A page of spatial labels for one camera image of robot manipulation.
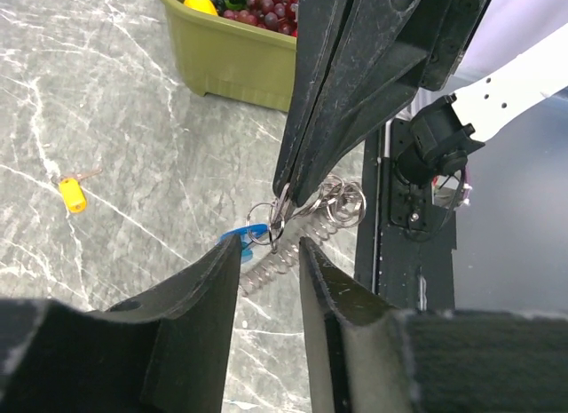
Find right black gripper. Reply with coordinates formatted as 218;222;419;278
288;0;491;206

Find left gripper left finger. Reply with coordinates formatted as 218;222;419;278
1;235;241;412

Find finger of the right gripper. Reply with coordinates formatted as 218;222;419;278
272;0;352;195

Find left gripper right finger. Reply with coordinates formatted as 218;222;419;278
299;237;567;412

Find light blue key handle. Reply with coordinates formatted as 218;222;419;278
218;224;268;263

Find metal keyring with small rings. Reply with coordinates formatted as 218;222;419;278
239;172;368;298

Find yellow key tag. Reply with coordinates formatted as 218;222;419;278
59;178;87;213

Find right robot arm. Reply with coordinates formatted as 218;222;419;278
272;0;567;206

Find purple toy grapes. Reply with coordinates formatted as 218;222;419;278
211;0;299;37

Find olive green plastic bin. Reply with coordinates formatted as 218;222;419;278
160;0;296;112

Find yellow toy lemon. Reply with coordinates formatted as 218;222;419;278
183;0;218;16

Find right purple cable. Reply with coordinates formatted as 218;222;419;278
456;166;474;208

